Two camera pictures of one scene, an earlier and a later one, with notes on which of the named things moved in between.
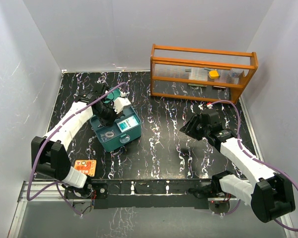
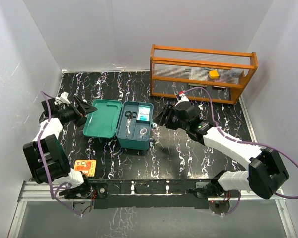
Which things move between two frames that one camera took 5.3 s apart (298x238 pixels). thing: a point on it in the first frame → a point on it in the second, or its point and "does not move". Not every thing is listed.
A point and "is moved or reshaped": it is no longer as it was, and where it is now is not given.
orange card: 87,166 does not move
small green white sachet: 127,123 → 143,113
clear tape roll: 109,134 → 143,131
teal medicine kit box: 126,128 is moved or reshaped
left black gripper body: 107,114 → 70,114
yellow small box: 213,74 does not move
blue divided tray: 126,128 → 135,121
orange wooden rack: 199,73 does not move
